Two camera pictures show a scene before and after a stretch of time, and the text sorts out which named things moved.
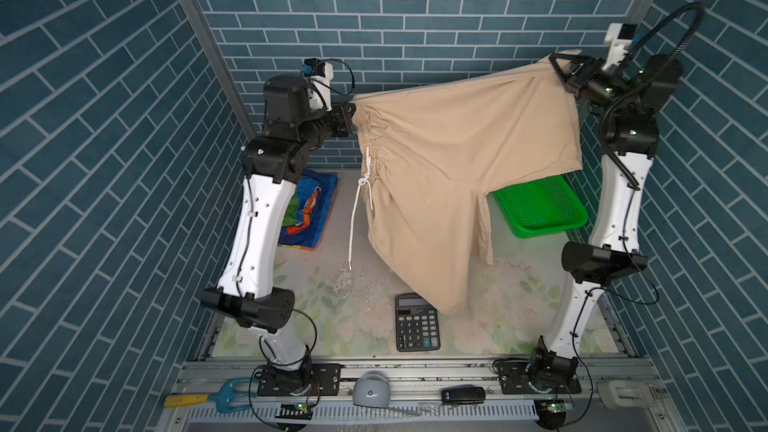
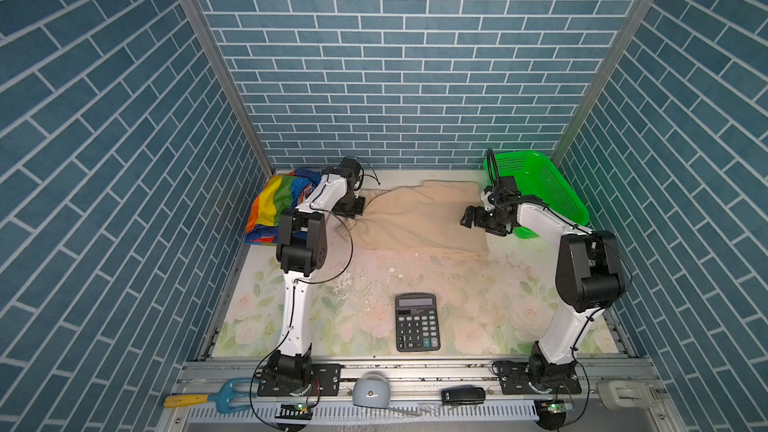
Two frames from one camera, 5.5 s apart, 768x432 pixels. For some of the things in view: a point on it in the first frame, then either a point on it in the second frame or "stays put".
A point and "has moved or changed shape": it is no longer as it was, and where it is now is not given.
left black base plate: x=325 y=381 stays put
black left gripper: x=335 y=119 -> x=356 y=210
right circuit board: x=551 y=412 stays put
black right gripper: x=586 y=79 -> x=478 y=221
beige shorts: x=430 y=155 has moved or changed shape
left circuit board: x=297 y=414 stays put
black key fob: x=466 y=394 stays put
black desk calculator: x=416 y=324 stays put
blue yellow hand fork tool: x=226 y=400 stays put
